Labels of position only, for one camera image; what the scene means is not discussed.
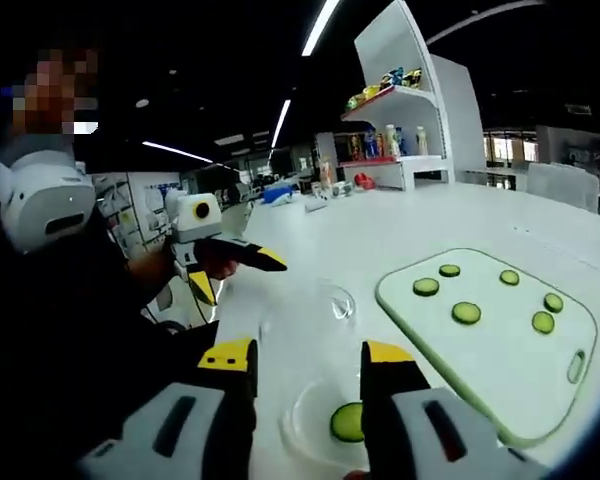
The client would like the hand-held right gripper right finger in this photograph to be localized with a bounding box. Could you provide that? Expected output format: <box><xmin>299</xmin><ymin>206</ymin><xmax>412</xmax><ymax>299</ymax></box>
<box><xmin>359</xmin><ymin>339</ymin><xmax>547</xmax><ymax>480</ymax></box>

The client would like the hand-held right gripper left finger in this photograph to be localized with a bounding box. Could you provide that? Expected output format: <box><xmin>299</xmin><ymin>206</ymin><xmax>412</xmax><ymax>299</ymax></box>
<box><xmin>78</xmin><ymin>337</ymin><xmax>259</xmax><ymax>480</ymax></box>

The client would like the single round cucumber slice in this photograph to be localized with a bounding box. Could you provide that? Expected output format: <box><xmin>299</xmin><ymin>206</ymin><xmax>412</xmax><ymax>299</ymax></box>
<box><xmin>328</xmin><ymin>401</ymin><xmax>367</xmax><ymax>444</ymax></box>

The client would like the clear glass bowl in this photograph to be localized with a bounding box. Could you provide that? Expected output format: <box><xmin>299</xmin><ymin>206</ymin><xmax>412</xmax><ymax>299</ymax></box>
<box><xmin>257</xmin><ymin>282</ymin><xmax>358</xmax><ymax>352</ymax></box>

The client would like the clear glass petri dish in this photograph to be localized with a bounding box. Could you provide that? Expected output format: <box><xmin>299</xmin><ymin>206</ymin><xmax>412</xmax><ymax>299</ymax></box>
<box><xmin>278</xmin><ymin>377</ymin><xmax>372</xmax><ymax>474</ymax></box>

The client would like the group of cucumber slices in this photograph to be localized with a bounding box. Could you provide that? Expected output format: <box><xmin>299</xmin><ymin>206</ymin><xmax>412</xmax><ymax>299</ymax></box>
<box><xmin>411</xmin><ymin>263</ymin><xmax>566</xmax><ymax>337</ymax></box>

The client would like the person's left hand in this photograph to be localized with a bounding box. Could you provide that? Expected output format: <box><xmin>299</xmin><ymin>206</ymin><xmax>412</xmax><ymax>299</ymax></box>
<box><xmin>128</xmin><ymin>246</ymin><xmax>239</xmax><ymax>290</ymax></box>

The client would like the white notice board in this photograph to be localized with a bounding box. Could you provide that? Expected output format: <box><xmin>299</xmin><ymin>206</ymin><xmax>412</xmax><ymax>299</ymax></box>
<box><xmin>91</xmin><ymin>171</ymin><xmax>182</xmax><ymax>252</ymax></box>

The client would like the blue and white object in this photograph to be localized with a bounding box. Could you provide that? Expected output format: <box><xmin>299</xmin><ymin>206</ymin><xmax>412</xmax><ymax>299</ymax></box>
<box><xmin>261</xmin><ymin>183</ymin><xmax>297</xmax><ymax>207</ymax></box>

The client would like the white green-edged cutting board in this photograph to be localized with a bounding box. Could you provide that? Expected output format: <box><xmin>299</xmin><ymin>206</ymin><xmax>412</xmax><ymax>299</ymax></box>
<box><xmin>374</xmin><ymin>247</ymin><xmax>599</xmax><ymax>449</ymax></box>

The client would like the person's dark clothed torso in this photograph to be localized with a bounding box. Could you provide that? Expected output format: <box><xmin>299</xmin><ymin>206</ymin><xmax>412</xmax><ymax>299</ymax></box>
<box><xmin>0</xmin><ymin>199</ymin><xmax>222</xmax><ymax>480</ymax></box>

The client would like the white chest-worn device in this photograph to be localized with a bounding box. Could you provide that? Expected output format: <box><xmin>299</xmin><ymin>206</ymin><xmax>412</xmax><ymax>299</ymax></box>
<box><xmin>0</xmin><ymin>148</ymin><xmax>98</xmax><ymax>255</ymax></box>

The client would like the pile of snack packets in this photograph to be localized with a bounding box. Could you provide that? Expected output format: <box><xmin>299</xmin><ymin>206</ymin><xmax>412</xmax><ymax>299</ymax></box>
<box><xmin>346</xmin><ymin>66</ymin><xmax>424</xmax><ymax>113</ymax></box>

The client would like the long ceiling light strip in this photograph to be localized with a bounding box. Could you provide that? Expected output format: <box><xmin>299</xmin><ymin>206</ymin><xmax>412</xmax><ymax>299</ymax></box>
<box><xmin>301</xmin><ymin>0</ymin><xmax>342</xmax><ymax>58</ymax></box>

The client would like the white display shelf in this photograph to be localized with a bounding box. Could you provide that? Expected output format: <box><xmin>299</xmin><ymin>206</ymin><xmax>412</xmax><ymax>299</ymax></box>
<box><xmin>340</xmin><ymin>0</ymin><xmax>487</xmax><ymax>192</ymax></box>

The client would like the white mesh office chair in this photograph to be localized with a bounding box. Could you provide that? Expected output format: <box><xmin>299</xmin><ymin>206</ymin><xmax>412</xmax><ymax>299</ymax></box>
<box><xmin>525</xmin><ymin>161</ymin><xmax>600</xmax><ymax>214</ymax></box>

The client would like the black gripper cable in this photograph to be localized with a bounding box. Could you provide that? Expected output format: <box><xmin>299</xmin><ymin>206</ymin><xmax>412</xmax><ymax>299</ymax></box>
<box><xmin>143</xmin><ymin>277</ymin><xmax>217</xmax><ymax>332</ymax></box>

